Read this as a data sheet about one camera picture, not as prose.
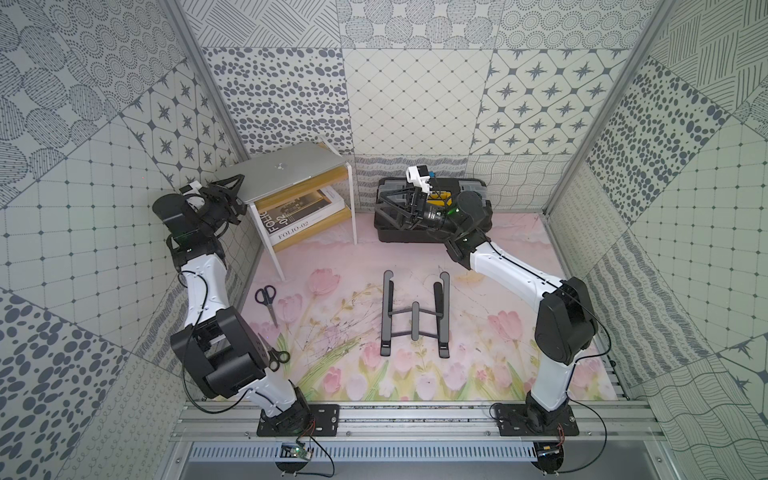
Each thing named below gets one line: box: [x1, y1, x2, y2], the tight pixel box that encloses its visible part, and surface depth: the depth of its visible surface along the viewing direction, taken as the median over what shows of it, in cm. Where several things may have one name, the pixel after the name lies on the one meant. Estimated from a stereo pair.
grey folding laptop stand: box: [380, 270, 451, 359], surface depth 88 cm
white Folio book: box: [258, 186, 346, 245], surface depth 95 cm
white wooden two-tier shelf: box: [249, 163, 357, 281], surface depth 87 cm
